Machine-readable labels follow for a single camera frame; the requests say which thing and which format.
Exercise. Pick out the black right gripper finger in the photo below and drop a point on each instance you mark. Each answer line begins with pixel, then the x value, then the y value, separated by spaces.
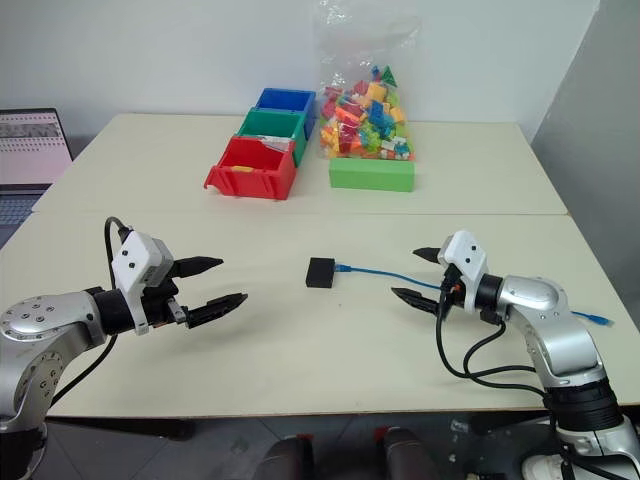
pixel 429 253
pixel 417 299

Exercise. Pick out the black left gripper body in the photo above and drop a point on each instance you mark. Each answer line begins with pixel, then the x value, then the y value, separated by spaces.
pixel 160 302

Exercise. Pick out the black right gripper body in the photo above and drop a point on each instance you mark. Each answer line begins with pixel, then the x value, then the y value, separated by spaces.
pixel 452 295

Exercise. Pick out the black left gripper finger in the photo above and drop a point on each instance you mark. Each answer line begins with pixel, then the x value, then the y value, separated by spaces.
pixel 217 307
pixel 200 264

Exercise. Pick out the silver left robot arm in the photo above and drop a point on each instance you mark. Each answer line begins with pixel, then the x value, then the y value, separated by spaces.
pixel 47 320

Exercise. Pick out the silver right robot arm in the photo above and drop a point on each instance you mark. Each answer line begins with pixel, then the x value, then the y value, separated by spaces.
pixel 555 320

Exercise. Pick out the small black box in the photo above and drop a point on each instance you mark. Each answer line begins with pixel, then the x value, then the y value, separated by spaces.
pixel 320 274

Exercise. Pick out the green rectangular block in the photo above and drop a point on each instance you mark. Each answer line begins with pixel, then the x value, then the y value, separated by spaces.
pixel 372 175

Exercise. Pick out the red plastic storage bin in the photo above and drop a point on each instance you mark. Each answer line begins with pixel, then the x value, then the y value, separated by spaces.
pixel 260 182

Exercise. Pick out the small yellow piece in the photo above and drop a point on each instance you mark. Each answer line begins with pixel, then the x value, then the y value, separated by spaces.
pixel 244 169

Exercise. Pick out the clear crumpled plastic wrapper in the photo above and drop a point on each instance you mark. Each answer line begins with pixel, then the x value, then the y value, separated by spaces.
pixel 277 142

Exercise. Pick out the clear bag of toy bricks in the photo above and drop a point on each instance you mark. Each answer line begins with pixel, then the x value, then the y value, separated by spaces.
pixel 367 120

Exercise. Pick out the dark rounded shape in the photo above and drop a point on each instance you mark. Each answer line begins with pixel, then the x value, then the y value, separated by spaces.
pixel 407 455
pixel 289 457

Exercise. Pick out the green plastic storage bin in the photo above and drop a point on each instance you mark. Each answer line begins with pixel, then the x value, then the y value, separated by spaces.
pixel 270 122

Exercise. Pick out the blue plastic storage bin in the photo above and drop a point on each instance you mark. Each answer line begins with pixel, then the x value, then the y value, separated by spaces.
pixel 285 99

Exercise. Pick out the white shoe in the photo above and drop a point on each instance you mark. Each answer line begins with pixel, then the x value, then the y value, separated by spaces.
pixel 545 467

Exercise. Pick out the open laptop computer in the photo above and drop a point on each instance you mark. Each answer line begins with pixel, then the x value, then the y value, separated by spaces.
pixel 27 145

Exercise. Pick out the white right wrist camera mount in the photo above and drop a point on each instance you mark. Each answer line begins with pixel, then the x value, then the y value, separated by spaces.
pixel 465 260

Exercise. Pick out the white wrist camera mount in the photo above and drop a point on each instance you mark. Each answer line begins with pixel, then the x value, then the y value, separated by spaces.
pixel 131 262
pixel 465 260

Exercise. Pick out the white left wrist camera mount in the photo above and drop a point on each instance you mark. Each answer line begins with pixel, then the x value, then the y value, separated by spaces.
pixel 131 262

